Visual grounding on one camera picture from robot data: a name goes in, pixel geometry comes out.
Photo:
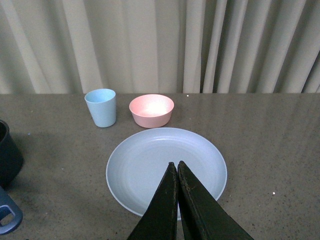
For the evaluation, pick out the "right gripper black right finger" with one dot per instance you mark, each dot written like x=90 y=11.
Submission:
x=202 y=217

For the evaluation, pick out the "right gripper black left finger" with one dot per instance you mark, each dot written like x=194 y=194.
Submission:
x=159 y=222

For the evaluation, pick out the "light blue round plate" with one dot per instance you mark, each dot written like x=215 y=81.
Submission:
x=137 y=165

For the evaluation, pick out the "pink plastic bowl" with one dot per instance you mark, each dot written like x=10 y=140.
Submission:
x=151 y=110

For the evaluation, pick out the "light blue plastic cup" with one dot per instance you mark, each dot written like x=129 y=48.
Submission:
x=101 y=104

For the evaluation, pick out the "white pleated curtain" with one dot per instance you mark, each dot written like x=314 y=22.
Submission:
x=159 y=46

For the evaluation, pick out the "dark blue saucepan with handle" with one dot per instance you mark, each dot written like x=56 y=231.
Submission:
x=11 y=161

